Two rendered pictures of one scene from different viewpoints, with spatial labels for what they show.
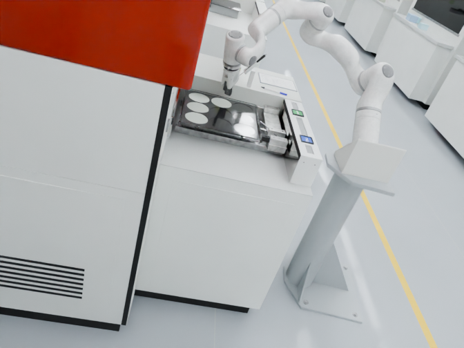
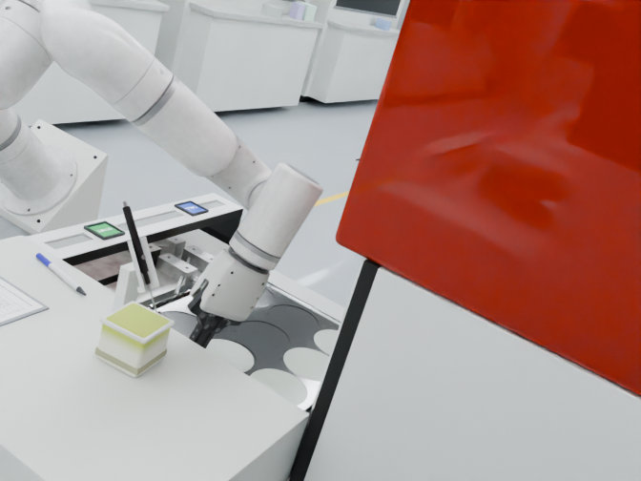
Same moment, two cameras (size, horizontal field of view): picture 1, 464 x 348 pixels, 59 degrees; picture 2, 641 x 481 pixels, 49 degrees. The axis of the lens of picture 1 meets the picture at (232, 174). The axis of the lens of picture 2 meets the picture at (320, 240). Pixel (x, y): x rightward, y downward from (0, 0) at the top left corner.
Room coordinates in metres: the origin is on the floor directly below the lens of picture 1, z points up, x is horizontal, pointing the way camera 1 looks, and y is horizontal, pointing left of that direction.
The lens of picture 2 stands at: (2.62, 0.82, 1.57)
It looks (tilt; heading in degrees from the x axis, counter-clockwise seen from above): 22 degrees down; 215
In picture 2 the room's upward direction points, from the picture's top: 17 degrees clockwise
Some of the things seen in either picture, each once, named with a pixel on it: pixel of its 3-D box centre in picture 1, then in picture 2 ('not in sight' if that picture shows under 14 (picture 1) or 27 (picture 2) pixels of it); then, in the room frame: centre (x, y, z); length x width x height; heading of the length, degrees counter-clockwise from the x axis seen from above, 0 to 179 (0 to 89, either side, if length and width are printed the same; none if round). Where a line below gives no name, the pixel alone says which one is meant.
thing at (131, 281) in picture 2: (248, 72); (137, 281); (1.98, 0.07, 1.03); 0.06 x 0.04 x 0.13; 101
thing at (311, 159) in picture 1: (296, 139); (143, 249); (1.72, -0.23, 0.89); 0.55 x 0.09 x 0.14; 11
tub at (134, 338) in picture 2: not in sight; (134, 339); (2.05, 0.16, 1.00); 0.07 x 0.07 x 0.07; 19
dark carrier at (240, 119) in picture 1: (220, 113); (262, 337); (1.72, 0.14, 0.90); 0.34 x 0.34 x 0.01; 11
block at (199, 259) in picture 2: (278, 141); (200, 259); (1.63, -0.15, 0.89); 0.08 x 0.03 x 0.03; 101
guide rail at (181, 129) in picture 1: (230, 140); not in sight; (1.62, 0.05, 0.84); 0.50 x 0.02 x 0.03; 101
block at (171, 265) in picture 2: (276, 132); (176, 268); (1.71, -0.14, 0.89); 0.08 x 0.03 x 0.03; 101
